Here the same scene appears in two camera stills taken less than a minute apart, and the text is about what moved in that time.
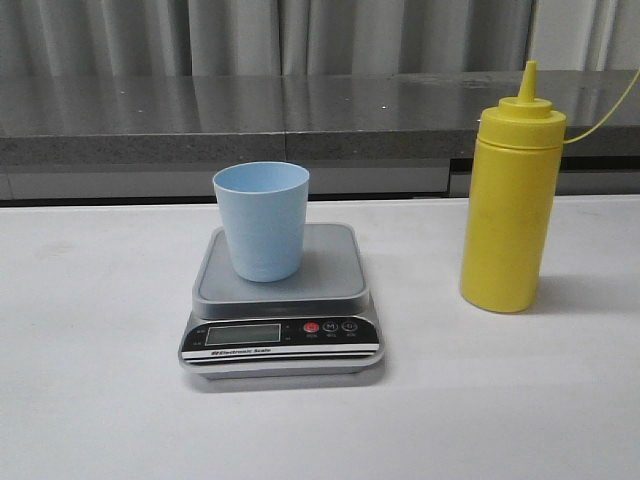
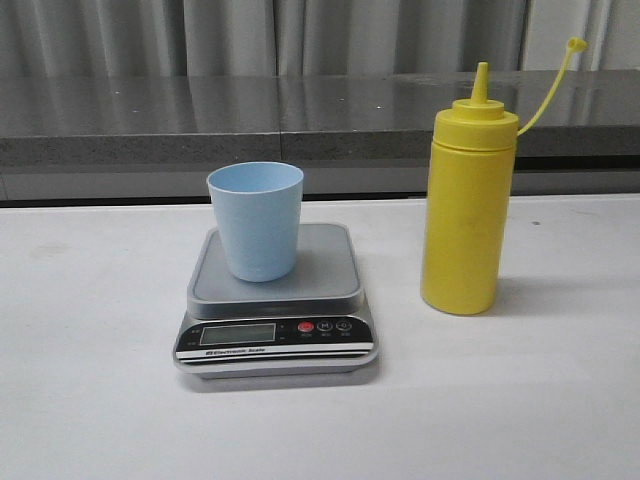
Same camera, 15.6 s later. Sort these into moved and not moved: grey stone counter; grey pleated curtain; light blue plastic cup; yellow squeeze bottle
Moved: yellow squeeze bottle
Not moved: grey stone counter; light blue plastic cup; grey pleated curtain
